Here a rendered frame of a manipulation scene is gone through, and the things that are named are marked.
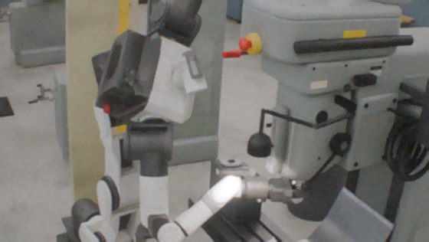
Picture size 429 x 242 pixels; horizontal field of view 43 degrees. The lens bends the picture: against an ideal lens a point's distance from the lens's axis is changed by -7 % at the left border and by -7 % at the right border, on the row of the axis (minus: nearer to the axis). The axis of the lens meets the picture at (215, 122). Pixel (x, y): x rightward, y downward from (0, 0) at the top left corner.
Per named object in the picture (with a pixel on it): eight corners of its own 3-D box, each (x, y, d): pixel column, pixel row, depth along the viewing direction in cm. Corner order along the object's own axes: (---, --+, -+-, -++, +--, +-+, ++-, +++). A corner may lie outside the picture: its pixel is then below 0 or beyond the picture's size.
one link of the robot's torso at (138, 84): (73, 127, 194) (114, 105, 165) (96, 38, 205) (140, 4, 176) (148, 152, 209) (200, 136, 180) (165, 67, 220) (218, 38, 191)
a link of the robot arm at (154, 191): (147, 250, 175) (145, 178, 173) (135, 239, 187) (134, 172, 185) (182, 246, 179) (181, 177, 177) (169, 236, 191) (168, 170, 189)
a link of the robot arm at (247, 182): (256, 199, 186) (220, 198, 185) (250, 205, 196) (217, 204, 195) (256, 165, 189) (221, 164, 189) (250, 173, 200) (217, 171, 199)
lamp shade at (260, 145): (241, 152, 170) (243, 133, 167) (254, 145, 175) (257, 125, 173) (263, 160, 166) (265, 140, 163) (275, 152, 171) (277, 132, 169)
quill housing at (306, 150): (296, 191, 177) (309, 94, 165) (260, 163, 194) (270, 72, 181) (342, 180, 186) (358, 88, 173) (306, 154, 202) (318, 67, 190)
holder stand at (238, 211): (234, 226, 227) (239, 181, 219) (207, 199, 245) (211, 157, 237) (260, 219, 233) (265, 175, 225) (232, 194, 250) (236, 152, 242)
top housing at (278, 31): (281, 68, 153) (286, 9, 146) (232, 41, 174) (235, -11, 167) (401, 56, 174) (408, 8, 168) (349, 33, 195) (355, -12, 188)
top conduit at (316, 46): (299, 56, 149) (301, 43, 148) (290, 51, 153) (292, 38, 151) (413, 47, 170) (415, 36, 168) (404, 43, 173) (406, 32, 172)
